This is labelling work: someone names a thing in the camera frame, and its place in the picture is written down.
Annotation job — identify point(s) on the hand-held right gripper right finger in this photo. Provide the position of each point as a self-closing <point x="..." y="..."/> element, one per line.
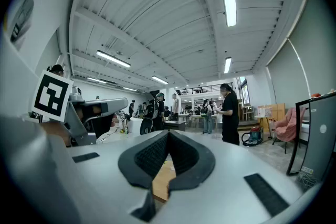
<point x="231" y="165"/>

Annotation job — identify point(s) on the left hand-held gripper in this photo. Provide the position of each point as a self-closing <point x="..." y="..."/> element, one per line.
<point x="52" y="97"/>

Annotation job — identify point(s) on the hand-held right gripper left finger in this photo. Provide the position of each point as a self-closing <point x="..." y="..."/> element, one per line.
<point x="105" y="170"/>

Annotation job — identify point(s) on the person's left hand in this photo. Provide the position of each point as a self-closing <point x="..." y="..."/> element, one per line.
<point x="56" y="132"/>

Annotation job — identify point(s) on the white counter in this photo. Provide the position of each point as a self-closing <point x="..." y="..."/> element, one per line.
<point x="134" y="126"/>

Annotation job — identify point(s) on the dark wooden desk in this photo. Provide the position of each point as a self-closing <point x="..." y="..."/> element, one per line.
<point x="174" y="126"/>

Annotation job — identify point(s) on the white sign easel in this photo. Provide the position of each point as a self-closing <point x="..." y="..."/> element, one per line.
<point x="264" y="111"/>

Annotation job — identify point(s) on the light wooden cabinet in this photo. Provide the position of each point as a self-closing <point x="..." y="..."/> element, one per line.
<point x="278" y="115"/>

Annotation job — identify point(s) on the pink chair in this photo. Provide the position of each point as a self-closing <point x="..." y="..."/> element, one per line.
<point x="287" y="126"/>

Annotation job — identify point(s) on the grey roller blind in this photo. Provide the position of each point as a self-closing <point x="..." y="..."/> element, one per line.
<point x="286" y="81"/>
<point x="315" y="47"/>

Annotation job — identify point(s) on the person's white printed shirt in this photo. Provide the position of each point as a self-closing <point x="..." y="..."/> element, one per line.
<point x="39" y="34"/>

